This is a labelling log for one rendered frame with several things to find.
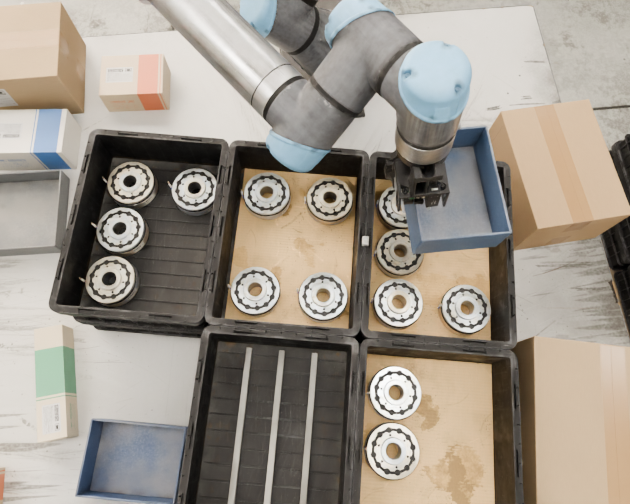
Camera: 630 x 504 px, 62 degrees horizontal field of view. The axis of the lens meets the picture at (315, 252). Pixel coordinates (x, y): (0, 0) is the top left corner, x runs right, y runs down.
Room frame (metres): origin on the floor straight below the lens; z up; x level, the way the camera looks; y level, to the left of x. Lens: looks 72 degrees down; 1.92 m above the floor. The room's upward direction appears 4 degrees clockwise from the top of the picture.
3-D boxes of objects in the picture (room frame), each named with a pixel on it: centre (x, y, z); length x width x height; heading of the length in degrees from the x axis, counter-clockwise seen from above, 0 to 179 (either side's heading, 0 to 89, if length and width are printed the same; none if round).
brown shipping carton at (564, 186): (0.60, -0.56, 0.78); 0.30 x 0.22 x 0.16; 13
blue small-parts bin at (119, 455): (-0.10, 0.35, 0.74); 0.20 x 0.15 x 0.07; 88
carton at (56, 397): (0.05, 0.55, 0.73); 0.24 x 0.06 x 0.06; 14
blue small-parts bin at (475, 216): (0.39, -0.23, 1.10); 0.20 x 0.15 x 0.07; 9
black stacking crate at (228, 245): (0.36, 0.05, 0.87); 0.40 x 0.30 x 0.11; 179
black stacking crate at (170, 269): (0.36, 0.35, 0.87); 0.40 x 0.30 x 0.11; 179
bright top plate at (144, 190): (0.48, 0.42, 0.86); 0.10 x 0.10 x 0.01
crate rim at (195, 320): (0.36, 0.35, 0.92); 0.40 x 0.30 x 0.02; 179
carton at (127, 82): (0.82, 0.50, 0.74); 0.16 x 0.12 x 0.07; 97
